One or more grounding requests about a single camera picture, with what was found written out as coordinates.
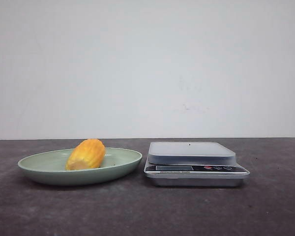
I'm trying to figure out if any yellow corn cob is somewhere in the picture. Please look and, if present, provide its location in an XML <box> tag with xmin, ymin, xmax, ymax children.
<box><xmin>65</xmin><ymin>139</ymin><xmax>106</xmax><ymax>171</ymax></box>

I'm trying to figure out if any silver digital kitchen scale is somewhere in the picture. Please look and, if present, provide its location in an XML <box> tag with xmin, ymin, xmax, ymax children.
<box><xmin>144</xmin><ymin>142</ymin><xmax>250</xmax><ymax>187</ymax></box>

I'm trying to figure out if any light green plate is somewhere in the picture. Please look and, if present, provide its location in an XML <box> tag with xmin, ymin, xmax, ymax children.
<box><xmin>18</xmin><ymin>147</ymin><xmax>142</xmax><ymax>186</ymax></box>

